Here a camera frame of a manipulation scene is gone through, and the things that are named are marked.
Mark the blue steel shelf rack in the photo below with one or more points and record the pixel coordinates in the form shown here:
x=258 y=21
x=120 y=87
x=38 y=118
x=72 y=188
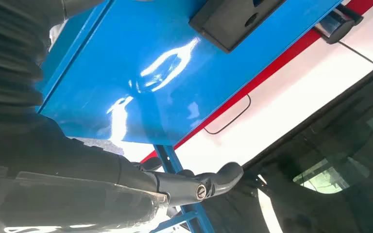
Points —
x=109 y=64

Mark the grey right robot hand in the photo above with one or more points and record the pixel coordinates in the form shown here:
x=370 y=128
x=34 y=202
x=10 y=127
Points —
x=61 y=167

